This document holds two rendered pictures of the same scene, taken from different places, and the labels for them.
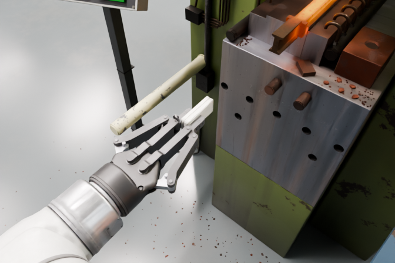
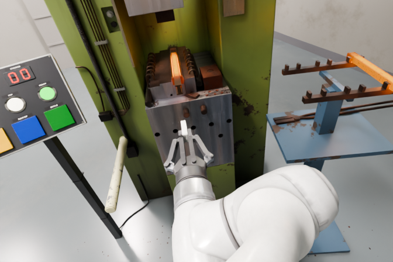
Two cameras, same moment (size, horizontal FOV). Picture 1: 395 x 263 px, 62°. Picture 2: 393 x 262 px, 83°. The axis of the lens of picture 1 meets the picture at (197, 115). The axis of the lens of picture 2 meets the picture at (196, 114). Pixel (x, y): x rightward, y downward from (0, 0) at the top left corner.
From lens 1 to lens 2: 31 cm
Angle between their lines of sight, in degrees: 33
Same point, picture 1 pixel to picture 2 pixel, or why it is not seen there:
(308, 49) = (188, 87)
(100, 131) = (69, 249)
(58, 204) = (185, 196)
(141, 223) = not seen: outside the picture
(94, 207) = (201, 183)
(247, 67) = (166, 114)
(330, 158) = (228, 128)
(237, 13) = (133, 99)
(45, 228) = (196, 206)
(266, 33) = (164, 93)
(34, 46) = not seen: outside the picture
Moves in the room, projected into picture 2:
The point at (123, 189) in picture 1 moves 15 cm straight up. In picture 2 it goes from (200, 170) to (190, 118)
